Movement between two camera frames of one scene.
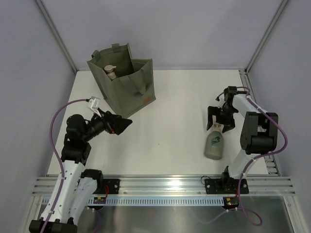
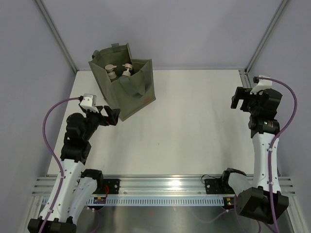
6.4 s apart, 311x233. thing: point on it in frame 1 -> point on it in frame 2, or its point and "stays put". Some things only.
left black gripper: [113, 123] -> [112, 113]
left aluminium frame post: [43, 8] stays put
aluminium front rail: [161, 186] stays put
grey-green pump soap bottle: [214, 141] -> [129, 67]
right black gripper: [229, 123] -> [241, 93]
